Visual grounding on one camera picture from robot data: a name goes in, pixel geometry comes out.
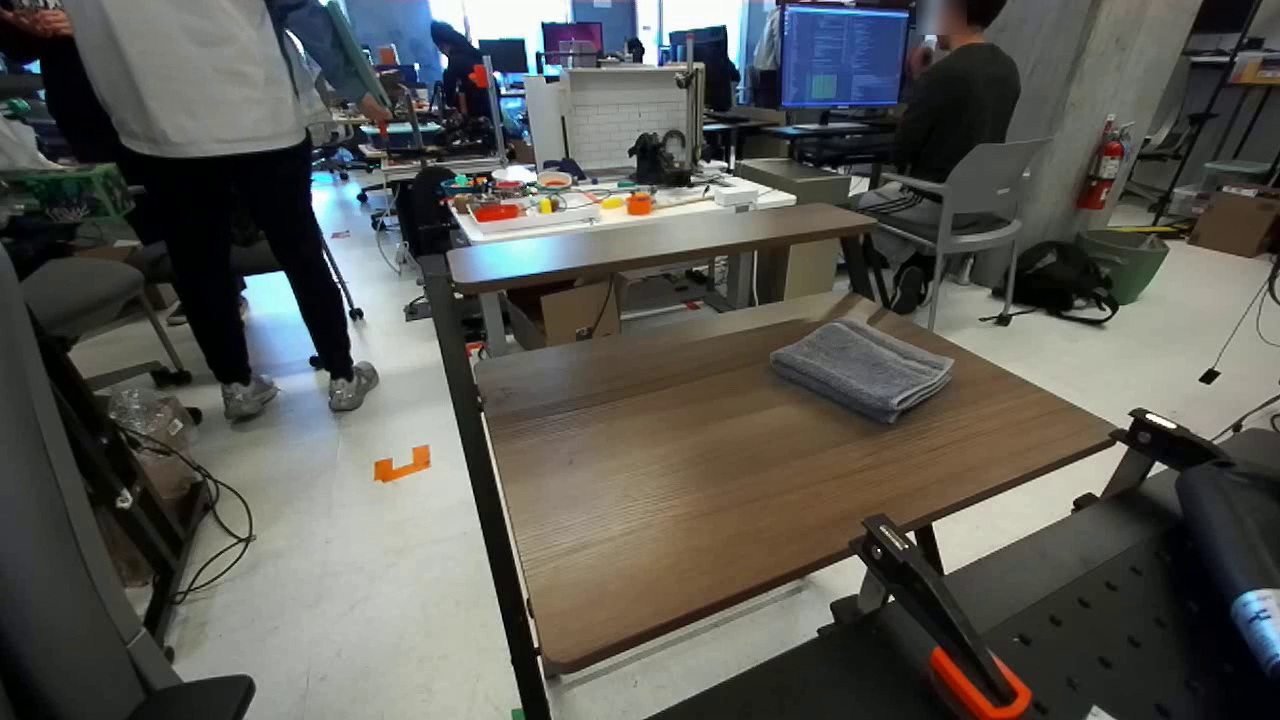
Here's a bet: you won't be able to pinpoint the grey office chair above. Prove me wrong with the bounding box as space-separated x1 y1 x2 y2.
874 140 1034 307

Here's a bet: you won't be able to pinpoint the standing person white shirt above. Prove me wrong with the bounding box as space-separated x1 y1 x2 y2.
59 0 382 422

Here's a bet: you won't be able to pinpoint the grey chair at left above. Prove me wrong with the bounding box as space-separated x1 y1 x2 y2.
0 257 257 720

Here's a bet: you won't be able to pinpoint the black clamp at right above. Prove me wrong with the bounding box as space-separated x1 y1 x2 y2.
1073 408 1228 516

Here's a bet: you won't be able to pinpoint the seated person dark shirt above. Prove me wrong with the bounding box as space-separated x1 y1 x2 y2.
893 0 1018 184

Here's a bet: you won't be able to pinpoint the grey towel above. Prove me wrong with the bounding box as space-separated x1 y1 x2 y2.
767 319 955 422

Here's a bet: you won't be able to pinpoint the blue computer monitor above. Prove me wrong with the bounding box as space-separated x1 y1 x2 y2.
781 4 908 113

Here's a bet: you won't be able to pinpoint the black headset object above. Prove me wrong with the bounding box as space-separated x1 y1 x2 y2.
628 128 691 188

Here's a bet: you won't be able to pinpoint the black floor cables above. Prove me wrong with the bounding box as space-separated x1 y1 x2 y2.
125 422 258 606

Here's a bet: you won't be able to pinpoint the black backpack on floor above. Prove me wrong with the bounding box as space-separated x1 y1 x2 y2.
1000 239 1121 329

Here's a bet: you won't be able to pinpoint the orange floor tape marker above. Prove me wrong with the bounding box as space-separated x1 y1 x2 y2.
370 445 430 484

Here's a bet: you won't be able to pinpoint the white whiteboard panel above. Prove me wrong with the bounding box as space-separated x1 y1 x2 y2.
523 63 704 170

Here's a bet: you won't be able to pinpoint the red fire extinguisher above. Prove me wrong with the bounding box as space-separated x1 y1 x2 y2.
1074 116 1125 211

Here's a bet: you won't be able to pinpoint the black orange clamp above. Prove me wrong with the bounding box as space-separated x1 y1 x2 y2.
855 516 1033 720

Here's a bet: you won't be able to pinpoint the cardboard box under table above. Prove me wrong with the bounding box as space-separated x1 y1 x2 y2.
509 282 618 349

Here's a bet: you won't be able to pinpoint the wooden table with black frame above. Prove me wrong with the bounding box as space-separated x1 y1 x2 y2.
424 257 1113 720

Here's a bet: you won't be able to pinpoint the cardboard box far right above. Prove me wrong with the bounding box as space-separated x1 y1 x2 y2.
1190 191 1280 257

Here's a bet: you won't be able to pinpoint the green basket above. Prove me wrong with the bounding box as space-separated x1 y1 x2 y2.
1078 230 1166 305

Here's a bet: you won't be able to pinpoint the black perforated platform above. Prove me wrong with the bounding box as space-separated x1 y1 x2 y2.
654 473 1280 720

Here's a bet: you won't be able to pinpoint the white board with toys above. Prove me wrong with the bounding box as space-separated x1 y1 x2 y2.
451 176 794 244

